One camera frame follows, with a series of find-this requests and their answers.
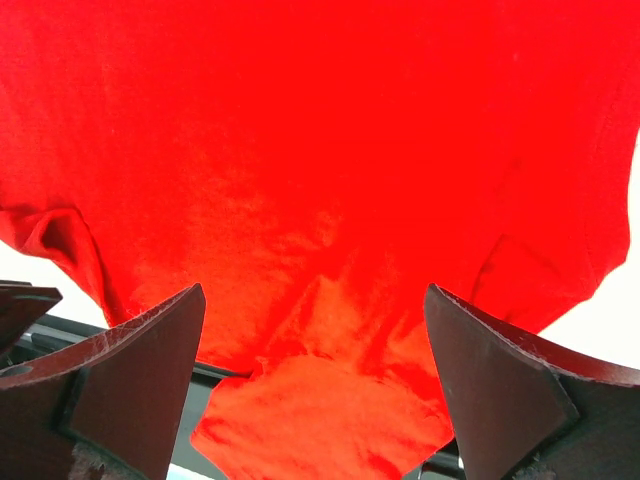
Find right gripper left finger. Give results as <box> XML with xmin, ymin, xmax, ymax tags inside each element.
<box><xmin>1</xmin><ymin>284</ymin><xmax>205</xmax><ymax>479</ymax></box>

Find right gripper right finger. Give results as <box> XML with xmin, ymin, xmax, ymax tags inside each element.
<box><xmin>424</xmin><ymin>284</ymin><xmax>639</xmax><ymax>479</ymax></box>

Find red t shirt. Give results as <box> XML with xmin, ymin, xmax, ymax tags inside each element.
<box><xmin>1</xmin><ymin>1</ymin><xmax>639</xmax><ymax>479</ymax></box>

